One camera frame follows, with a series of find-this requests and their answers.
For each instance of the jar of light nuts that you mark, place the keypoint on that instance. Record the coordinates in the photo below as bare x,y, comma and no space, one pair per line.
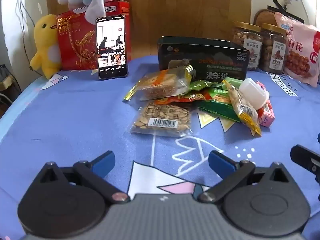
246,47

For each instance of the brown woven placemat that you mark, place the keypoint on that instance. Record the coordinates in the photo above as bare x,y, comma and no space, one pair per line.
263,17

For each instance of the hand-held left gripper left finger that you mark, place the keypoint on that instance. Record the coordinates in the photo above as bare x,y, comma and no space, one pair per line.
105,162

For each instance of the tan cardboard box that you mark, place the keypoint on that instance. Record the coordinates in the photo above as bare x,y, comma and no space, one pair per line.
5,83

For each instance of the black smartphone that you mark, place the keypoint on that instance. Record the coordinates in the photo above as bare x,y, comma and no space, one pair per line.
111,47

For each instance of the red gift box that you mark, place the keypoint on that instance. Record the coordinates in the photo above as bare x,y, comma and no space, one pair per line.
75,45

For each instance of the small pink box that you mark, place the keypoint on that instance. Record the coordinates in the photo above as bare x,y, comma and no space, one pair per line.
267,112

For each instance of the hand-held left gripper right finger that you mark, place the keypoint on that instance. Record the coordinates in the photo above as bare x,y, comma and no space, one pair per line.
220,162

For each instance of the white jelly cup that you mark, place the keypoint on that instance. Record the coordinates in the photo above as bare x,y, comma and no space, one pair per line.
252,92

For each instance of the blue printed tablecloth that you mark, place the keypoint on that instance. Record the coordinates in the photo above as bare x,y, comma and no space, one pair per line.
75,120

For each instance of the pink snack bag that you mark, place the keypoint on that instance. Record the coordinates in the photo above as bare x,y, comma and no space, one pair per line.
300,52

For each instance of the wood-grain wall panel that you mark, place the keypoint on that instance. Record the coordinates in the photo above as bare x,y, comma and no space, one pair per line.
187,10

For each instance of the green red snack packet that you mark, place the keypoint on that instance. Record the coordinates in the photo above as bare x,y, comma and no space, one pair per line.
220,96

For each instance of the black tape cross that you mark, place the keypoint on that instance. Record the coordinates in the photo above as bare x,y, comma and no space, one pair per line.
280,10

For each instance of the black cardboard box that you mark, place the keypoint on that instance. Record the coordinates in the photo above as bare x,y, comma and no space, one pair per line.
212,65

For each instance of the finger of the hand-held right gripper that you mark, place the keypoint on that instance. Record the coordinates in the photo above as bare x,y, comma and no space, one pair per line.
302,157

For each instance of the clear seeds packet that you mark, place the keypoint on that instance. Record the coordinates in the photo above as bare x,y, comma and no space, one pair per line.
160,115

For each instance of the yellow-edged peanut packet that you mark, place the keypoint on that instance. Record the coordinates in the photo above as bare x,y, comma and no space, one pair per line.
242,105

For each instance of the red orange snack packet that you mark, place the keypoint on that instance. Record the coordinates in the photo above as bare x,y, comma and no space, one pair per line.
185,97

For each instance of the clear sesame bar packet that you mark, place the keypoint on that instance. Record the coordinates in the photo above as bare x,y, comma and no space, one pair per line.
160,87

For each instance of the jar of dark pecans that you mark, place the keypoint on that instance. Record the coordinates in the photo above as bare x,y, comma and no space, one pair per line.
273,52

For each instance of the dark green wafer packet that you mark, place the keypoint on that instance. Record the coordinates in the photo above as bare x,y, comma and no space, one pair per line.
215,110

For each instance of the pale green snack packet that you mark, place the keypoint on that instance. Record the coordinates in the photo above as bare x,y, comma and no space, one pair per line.
235,83

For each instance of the bright green snack packet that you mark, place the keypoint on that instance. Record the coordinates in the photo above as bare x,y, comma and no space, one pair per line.
200,85

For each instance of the yellow plush duck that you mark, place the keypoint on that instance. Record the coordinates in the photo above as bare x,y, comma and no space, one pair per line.
46,45

